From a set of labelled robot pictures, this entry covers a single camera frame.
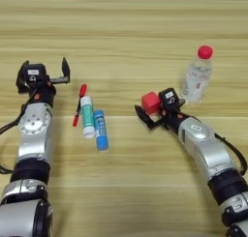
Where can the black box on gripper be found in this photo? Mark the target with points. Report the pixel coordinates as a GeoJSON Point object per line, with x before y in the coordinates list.
{"type": "Point", "coordinates": [169, 99]}
{"type": "Point", "coordinates": [35, 73]}

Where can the green and white glue stick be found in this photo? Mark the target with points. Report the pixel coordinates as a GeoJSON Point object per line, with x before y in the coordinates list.
{"type": "Point", "coordinates": [87, 116]}

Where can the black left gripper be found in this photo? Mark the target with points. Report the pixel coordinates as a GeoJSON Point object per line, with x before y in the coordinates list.
{"type": "Point", "coordinates": [44, 92]}

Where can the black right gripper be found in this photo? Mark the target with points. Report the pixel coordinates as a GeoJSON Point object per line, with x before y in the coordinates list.
{"type": "Point", "coordinates": [171, 120]}

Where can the red cube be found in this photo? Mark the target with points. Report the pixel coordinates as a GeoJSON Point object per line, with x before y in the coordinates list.
{"type": "Point", "coordinates": [150, 103]}

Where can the red marker pen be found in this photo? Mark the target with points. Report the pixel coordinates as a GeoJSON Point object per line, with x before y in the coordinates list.
{"type": "Point", "coordinates": [78, 105]}

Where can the clear bottle with red cap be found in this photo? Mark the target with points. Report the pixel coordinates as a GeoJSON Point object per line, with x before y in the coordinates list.
{"type": "Point", "coordinates": [197, 79]}

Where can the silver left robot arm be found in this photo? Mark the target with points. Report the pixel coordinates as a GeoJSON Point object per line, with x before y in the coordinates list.
{"type": "Point", "coordinates": [32, 141]}

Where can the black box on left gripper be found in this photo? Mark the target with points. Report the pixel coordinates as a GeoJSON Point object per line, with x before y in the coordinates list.
{"type": "Point", "coordinates": [35, 73]}

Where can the blue glue stick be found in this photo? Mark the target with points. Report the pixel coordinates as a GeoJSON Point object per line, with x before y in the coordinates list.
{"type": "Point", "coordinates": [100, 131]}

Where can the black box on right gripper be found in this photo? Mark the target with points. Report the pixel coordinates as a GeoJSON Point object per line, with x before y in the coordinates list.
{"type": "Point", "coordinates": [169, 99]}

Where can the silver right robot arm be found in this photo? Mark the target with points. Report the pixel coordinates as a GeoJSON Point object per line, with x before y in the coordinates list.
{"type": "Point", "coordinates": [210, 150]}

